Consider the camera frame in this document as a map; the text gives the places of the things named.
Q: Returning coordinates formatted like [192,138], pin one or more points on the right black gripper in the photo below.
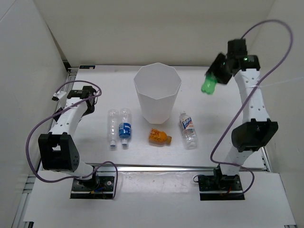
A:
[213,69]

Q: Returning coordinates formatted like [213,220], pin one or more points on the green plastic bottle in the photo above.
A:
[209,84]

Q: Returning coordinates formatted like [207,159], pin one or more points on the clear unlabelled plastic bottle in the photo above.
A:
[112,127]

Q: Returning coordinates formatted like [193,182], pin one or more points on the blue label clear bottle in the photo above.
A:
[125,126]

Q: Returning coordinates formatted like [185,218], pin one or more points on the white label clear bottle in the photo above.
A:
[188,130]

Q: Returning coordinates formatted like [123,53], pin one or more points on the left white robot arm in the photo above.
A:
[57,149]

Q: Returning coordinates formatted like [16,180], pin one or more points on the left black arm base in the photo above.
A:
[99,187]

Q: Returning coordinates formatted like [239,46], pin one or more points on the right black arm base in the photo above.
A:
[219,187]

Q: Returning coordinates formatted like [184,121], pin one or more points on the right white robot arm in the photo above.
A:
[256,129]

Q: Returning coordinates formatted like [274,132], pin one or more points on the white faceted plastic bin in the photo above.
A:
[157,86]

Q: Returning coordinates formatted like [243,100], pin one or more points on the orange juice bottle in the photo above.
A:
[159,137]

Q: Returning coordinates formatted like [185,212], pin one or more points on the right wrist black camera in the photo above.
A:
[237,47]

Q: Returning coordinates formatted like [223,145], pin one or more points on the aluminium left frame rail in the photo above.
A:
[30,179]

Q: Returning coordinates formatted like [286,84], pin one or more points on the aluminium front rail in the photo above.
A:
[146,168]

